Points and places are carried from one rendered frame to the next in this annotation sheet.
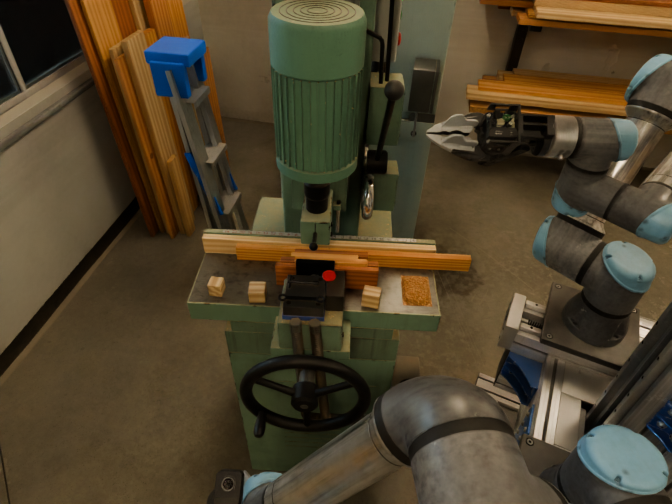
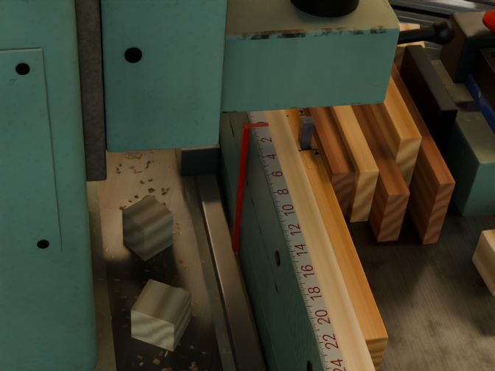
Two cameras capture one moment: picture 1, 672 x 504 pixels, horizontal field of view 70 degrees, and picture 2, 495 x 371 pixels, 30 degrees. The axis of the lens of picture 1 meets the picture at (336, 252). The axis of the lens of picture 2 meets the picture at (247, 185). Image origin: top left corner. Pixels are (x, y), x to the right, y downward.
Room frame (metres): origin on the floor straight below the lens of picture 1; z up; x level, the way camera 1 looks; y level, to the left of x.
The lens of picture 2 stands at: (1.10, 0.60, 1.43)
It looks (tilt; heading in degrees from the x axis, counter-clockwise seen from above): 43 degrees down; 254
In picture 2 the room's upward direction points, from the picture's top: 6 degrees clockwise
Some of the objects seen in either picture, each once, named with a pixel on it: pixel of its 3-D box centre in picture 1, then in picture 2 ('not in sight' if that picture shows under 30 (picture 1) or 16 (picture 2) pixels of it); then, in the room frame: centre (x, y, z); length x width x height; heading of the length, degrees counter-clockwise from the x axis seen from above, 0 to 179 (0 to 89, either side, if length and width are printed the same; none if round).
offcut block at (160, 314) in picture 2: not in sight; (160, 314); (1.03, 0.12, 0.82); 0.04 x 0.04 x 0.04; 58
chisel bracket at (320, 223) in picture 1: (318, 218); (289, 51); (0.92, 0.05, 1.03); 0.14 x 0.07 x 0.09; 179
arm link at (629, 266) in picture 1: (617, 275); not in sight; (0.81, -0.66, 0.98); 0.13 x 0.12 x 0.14; 45
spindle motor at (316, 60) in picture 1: (317, 95); not in sight; (0.90, 0.05, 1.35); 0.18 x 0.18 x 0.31
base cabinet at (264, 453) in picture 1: (318, 349); not in sight; (1.02, 0.05, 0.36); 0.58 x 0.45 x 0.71; 179
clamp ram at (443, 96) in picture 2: (314, 284); (453, 116); (0.77, 0.05, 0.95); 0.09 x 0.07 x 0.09; 89
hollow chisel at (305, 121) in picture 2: not in sight; (303, 143); (0.90, 0.05, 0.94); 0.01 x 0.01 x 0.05; 89
